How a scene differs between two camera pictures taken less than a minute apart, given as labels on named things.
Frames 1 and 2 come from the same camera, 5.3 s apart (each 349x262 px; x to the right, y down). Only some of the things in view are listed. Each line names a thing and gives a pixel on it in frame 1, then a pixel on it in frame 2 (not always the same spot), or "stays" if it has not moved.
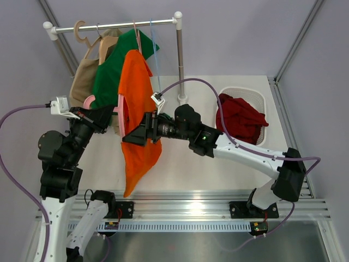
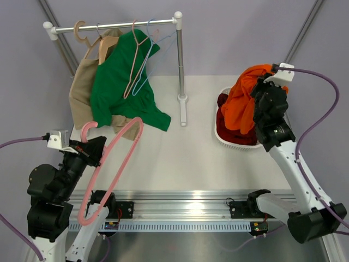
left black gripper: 100,116 -> 92,148
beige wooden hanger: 106,42 stays
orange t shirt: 134,85 -> 238,111
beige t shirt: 83,83 stays
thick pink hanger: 119,108 -> 80,218
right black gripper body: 161,127 -> 258,93
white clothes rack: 51,31 stays
